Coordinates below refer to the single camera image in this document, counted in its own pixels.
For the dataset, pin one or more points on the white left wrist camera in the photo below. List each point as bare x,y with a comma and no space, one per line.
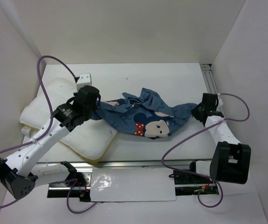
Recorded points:
83,80

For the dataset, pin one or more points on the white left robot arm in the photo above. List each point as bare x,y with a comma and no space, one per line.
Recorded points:
18,172

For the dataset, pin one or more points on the aluminium frame rail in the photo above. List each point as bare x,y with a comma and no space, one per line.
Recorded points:
210,83

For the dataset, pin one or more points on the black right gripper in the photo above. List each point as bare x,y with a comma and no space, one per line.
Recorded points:
194,111

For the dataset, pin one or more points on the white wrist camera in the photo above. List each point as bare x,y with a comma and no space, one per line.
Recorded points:
83,80
219,101

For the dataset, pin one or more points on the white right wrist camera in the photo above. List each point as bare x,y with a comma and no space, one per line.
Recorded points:
219,101

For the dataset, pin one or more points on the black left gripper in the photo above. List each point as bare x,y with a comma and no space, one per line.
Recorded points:
94,107

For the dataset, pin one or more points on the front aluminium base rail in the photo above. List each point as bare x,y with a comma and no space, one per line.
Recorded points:
185,184

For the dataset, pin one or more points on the blue cartoon print pillowcase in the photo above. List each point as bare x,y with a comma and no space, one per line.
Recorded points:
146,116

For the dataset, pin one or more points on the white cover sheet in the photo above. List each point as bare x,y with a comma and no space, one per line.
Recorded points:
132,185

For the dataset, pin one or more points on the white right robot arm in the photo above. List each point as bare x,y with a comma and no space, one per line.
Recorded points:
231,158

